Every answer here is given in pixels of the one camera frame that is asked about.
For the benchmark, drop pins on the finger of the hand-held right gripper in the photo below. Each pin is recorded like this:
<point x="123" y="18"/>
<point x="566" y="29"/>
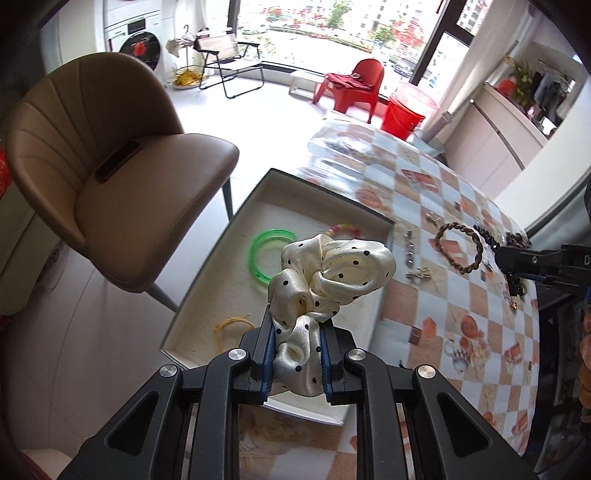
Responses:
<point x="526" y="258"/>
<point x="542" y="278"/>

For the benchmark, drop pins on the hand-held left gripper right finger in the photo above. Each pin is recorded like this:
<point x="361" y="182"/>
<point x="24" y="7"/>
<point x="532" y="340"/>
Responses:
<point x="327" y="355"/>

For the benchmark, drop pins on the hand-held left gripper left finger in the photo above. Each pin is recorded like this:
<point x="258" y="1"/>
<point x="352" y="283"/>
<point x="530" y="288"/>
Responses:
<point x="267" y="350"/>

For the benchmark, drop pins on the grey cardboard box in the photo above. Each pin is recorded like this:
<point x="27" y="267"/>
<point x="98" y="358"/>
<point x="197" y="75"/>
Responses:
<point x="221" y="295"/>

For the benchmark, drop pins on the green plastic bangle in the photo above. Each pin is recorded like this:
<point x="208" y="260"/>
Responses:
<point x="255" y="263"/>

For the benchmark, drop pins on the cream polka dot scrunchie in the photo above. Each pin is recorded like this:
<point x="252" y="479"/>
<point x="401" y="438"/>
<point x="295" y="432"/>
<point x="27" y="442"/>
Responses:
<point x="341" y="267"/>

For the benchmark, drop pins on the leopard print scrunchie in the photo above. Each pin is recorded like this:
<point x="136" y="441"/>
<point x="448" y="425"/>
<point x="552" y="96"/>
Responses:
<point x="519" y="239"/>

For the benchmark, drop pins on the black hair clip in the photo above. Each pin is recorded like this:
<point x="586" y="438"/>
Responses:
<point x="487" y="235"/>

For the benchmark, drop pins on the silver scissor-shaped hair clip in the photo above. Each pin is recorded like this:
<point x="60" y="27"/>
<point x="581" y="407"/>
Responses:
<point x="418" y="275"/>

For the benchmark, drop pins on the silver star hair clip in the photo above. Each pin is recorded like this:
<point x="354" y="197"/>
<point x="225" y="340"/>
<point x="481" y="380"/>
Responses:
<point x="408" y="249"/>

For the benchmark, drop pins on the white low cabinet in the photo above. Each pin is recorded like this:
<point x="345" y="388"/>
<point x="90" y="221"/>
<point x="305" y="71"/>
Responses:
<point x="489" y="138"/>

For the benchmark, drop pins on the light blue basin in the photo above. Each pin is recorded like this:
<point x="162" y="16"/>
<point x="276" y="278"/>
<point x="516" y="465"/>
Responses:
<point x="431" y="145"/>

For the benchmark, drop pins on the flower arrangement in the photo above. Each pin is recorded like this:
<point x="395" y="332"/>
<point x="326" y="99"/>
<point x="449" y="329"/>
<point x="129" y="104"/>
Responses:
<point x="521" y="81"/>

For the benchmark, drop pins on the red plastic bucket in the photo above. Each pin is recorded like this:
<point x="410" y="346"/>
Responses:
<point x="399" y="122"/>

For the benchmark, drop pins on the pink plastic basin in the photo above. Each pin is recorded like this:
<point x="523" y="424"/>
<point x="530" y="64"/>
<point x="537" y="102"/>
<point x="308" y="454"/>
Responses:
<point x="415" y="97"/>

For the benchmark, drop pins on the brown leather chair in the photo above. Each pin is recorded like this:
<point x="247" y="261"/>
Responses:
<point x="138" y="194"/>

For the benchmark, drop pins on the red plastic chair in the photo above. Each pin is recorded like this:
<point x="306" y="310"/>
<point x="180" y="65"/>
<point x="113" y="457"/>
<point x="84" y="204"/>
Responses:
<point x="369" y="74"/>

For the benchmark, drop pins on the dark red cloth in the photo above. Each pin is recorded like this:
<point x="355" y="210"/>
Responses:
<point x="348" y="82"/>

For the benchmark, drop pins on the cream upholstered seat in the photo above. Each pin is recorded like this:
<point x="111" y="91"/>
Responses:
<point x="23" y="258"/>

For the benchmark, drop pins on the small white stool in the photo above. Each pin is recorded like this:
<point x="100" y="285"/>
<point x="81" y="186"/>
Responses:
<point x="307" y="76"/>

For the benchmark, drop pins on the black folding chair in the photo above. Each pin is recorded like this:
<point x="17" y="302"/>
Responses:
<point x="226" y="50"/>

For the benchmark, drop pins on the red patterned cushion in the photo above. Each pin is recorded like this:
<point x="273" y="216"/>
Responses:
<point x="2" y="170"/>

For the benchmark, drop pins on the cloth on black stand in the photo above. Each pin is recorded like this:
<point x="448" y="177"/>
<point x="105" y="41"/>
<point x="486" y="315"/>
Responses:
<point x="178" y="44"/>

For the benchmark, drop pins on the white washing machine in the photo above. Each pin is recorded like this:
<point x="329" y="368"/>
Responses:
<point x="138" y="41"/>

